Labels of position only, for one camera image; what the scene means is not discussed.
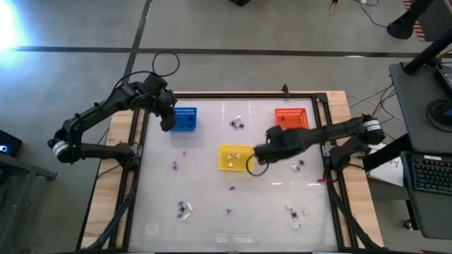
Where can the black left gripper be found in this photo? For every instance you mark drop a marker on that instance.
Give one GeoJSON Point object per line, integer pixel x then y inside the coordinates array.
{"type": "Point", "coordinates": [168, 120]}

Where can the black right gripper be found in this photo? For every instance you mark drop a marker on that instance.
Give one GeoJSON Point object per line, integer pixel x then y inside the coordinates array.
{"type": "Point", "coordinates": [272, 151]}

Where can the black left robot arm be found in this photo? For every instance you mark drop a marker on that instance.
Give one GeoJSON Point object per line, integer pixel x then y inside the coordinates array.
{"type": "Point", "coordinates": [99, 109]}

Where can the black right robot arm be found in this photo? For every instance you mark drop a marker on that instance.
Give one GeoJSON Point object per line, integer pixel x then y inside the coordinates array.
{"type": "Point", "coordinates": [318, 134]}

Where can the blue plastic basket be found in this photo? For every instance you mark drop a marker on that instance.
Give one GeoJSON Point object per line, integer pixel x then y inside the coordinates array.
{"type": "Point", "coordinates": [187, 114]}

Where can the yellow plastic basket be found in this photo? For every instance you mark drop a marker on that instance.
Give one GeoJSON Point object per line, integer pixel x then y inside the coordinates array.
{"type": "Point", "coordinates": [243, 166]}

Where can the orange plastic basket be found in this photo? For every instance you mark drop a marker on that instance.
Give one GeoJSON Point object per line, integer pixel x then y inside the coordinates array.
{"type": "Point", "coordinates": [291, 118]}

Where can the silver mounting plate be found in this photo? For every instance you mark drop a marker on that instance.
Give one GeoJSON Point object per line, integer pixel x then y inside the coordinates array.
{"type": "Point", "coordinates": [326, 150]}

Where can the red tag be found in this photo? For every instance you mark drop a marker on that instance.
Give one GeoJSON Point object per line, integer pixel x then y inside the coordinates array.
{"type": "Point", "coordinates": [323, 180]}

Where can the black stand leg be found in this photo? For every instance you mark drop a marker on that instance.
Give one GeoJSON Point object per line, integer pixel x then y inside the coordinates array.
{"type": "Point", "coordinates": [388, 153]}

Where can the white paper box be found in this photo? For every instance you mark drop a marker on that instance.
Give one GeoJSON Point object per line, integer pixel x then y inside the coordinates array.
{"type": "Point", "coordinates": [388, 173]}

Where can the grey desk top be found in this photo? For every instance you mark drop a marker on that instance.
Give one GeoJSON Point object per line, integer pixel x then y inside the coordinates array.
{"type": "Point", "coordinates": [413, 116]}

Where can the grey metal stand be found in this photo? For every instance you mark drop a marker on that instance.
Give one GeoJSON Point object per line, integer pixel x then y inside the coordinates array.
{"type": "Point", "coordinates": [24, 168]}

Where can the black caster wheel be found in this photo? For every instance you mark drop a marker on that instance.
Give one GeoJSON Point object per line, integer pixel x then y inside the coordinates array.
{"type": "Point", "coordinates": [408, 224]}

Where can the black device with blue light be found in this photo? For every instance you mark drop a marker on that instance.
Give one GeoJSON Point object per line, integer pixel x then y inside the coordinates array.
{"type": "Point", "coordinates": [10, 141]}

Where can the backlit black keyboard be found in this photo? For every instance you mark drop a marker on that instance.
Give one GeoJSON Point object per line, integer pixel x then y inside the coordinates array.
{"type": "Point", "coordinates": [431, 174]}

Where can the black round monitor base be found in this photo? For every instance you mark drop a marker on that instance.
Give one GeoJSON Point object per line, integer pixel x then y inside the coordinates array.
{"type": "Point", "coordinates": [438, 113]}

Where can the grey cart table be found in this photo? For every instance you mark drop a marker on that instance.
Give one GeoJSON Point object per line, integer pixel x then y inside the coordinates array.
{"type": "Point", "coordinates": [431, 218]}

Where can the black stand foot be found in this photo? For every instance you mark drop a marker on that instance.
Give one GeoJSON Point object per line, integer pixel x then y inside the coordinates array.
{"type": "Point", "coordinates": [400, 28]}

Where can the black stand pole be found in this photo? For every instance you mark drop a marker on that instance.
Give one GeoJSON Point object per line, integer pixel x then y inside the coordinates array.
{"type": "Point", "coordinates": [429, 53]}

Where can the red white striped mat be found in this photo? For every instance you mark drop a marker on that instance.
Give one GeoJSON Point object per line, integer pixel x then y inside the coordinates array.
{"type": "Point", "coordinates": [418, 31]}

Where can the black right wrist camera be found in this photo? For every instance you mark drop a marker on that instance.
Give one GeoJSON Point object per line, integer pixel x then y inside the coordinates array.
{"type": "Point", "coordinates": [274, 132]}

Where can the black frame clamp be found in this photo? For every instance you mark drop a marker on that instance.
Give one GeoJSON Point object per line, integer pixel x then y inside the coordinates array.
{"type": "Point", "coordinates": [285, 91]}

